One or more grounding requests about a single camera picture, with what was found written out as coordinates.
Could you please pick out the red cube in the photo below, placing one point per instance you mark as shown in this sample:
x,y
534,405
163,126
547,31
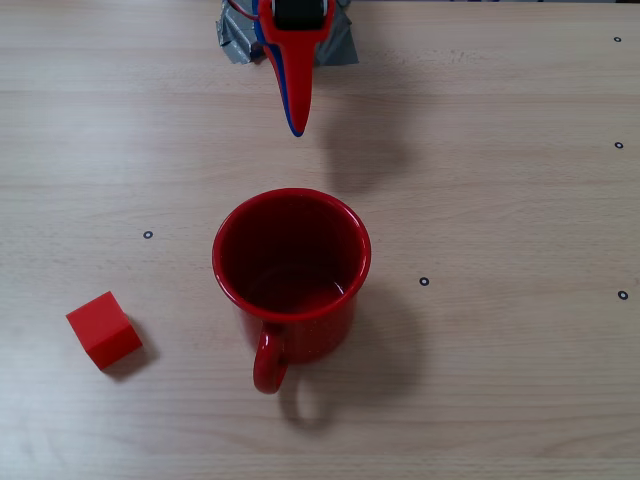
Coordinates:
x,y
102,327

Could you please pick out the blue gripper, black motor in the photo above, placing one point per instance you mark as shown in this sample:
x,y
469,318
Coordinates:
x,y
295,47

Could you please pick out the red enamel mug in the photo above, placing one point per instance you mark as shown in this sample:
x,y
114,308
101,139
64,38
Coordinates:
x,y
292,260

